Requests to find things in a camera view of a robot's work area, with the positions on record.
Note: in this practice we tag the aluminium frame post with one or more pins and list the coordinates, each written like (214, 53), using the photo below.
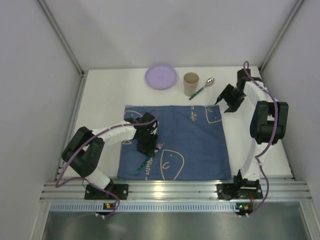
(281, 33)
(59, 33)

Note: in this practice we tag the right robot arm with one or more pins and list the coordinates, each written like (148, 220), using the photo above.
(268, 126)

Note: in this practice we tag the green handled fork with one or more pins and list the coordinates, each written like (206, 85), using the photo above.
(144, 163)

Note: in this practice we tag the green handled spoon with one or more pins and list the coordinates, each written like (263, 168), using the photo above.
(208, 83)

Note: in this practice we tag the left aluminium frame post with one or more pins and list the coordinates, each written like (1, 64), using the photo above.
(59, 33)

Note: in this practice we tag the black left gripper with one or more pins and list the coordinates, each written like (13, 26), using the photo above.
(148, 145)

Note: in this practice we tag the slotted cable duct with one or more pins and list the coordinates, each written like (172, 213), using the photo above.
(150, 207)

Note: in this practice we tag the aluminium front rail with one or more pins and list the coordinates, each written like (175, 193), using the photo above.
(278, 190)

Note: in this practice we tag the lilac plate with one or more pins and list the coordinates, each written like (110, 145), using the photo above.
(161, 76)

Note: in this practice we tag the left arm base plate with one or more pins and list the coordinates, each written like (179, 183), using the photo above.
(119, 190)

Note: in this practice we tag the beige cup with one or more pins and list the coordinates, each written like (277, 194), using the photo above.
(190, 83)

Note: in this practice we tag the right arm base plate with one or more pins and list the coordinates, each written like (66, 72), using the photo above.
(229, 191)

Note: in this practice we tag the blue cloth placemat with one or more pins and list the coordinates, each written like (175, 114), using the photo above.
(194, 149)

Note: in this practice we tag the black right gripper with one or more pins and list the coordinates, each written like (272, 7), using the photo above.
(231, 97)

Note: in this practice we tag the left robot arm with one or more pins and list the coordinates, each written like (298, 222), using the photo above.
(84, 150)

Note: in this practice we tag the right aluminium frame post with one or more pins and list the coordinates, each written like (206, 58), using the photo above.
(281, 33)

